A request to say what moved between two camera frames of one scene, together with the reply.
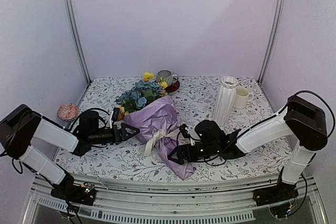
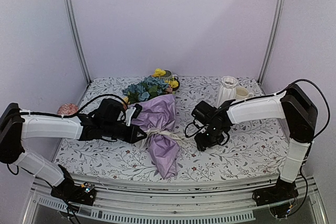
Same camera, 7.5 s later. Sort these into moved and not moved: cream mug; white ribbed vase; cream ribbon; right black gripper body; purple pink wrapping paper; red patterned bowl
Moved: cream ribbon; right black gripper body; purple pink wrapping paper
Not moved: white ribbed vase; cream mug; red patterned bowl
